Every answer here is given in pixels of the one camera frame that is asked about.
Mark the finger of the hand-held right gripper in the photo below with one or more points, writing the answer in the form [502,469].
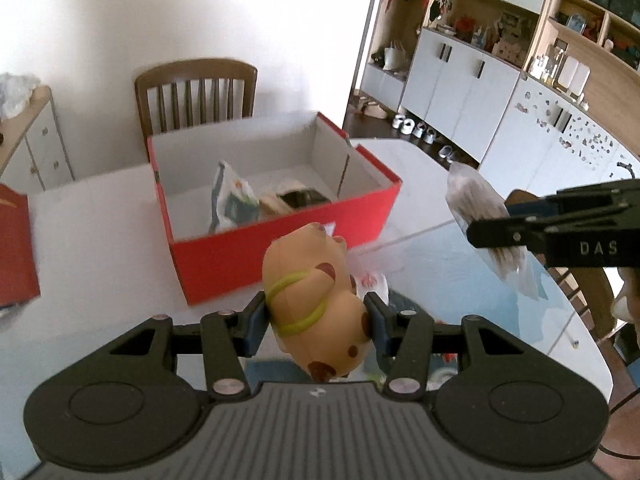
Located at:
[500,232]
[527,207]

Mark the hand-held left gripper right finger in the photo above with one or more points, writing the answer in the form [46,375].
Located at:
[377,331]

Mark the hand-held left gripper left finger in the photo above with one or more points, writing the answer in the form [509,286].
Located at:
[255,327]

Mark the cotton swab bag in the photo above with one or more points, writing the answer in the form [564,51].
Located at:
[475,200]

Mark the small red white packet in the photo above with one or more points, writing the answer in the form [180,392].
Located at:
[374,285]

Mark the capybara toy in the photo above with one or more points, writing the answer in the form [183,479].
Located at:
[315,300]

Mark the red shoe box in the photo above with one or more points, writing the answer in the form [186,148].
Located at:
[280,260]

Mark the white green snack bag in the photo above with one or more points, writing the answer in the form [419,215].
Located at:
[230,200]

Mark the dark snack packet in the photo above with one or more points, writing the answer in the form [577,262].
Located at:
[302,197]

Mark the person's right hand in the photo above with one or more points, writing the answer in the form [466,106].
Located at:
[627,300]

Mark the wooden dining chair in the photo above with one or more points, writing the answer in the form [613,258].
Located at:
[592,285]
[195,90]

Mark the cluster of cabinet stickers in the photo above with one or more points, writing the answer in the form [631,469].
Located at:
[570,127]

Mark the grey small shoe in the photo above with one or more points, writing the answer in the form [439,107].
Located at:
[446,152]

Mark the white small shoe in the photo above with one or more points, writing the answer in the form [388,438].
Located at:
[398,121]
[429,135]
[419,130]
[407,125]

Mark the white canisters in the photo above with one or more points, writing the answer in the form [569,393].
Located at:
[575,77]

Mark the group of shelf ornaments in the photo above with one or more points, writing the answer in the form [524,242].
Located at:
[480,30]

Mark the white tote bag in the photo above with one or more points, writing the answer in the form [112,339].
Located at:
[397,55]

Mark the red box lid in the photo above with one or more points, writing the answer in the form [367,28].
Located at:
[15,250]

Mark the white wooden sideboard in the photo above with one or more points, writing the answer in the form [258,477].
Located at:
[40,145]

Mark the clear plastic bag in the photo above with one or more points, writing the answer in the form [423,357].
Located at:
[15,92]

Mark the white wooden wall cabinet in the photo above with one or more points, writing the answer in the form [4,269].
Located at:
[465,75]

